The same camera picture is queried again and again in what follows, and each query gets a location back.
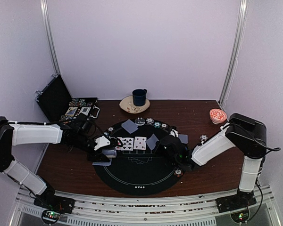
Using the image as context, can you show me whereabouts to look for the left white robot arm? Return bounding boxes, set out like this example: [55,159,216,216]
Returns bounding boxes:
[0,115,120,209]

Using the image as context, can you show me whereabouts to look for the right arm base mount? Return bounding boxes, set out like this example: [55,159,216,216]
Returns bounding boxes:
[216,195,257,224]

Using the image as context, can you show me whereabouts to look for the blue boxed card deck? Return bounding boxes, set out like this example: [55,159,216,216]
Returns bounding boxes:
[65,107,77,116]

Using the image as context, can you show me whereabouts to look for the red patterned small bowl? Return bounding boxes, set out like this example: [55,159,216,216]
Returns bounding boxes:
[209,109,227,124]

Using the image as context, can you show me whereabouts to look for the six of hearts card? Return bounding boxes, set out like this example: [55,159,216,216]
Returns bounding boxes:
[115,137,123,150]

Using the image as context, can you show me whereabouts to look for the round black poker mat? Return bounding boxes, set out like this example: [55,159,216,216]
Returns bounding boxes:
[95,123,180,196]

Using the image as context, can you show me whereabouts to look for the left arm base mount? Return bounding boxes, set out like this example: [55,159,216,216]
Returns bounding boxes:
[33,196,75,225]

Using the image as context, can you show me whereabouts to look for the black poker set case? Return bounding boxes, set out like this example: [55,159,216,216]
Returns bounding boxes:
[35,75,100,121]

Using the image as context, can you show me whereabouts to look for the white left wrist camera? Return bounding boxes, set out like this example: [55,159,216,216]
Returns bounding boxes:
[94,136,110,151]

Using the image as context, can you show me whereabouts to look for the green chips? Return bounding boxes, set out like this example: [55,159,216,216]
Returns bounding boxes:
[153,121,161,128]

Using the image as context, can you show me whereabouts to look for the white boxed card deck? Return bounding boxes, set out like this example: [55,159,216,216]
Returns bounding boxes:
[80,107,91,114]

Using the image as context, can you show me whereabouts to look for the blue playing card deck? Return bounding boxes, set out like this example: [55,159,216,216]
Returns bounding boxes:
[102,148,117,158]

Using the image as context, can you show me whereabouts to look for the seven of clubs card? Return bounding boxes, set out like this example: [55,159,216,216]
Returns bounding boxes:
[120,137,134,151]

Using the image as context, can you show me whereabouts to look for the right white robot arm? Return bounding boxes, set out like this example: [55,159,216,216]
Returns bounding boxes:
[159,113,267,208]

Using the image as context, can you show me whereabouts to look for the blue white chip stack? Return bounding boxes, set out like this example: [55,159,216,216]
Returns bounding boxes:
[200,134,208,142]

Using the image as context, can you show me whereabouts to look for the dark blue mug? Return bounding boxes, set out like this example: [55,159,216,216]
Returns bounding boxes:
[132,89,147,106]

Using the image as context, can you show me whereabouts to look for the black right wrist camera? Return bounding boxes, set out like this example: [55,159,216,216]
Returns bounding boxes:
[160,133,186,152]

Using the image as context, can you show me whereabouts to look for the beige ceramic saucer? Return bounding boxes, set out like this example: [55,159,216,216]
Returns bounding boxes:
[119,96,150,114]

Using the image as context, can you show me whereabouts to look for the five of diamonds card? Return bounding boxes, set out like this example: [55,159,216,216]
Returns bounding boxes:
[133,137,147,150]

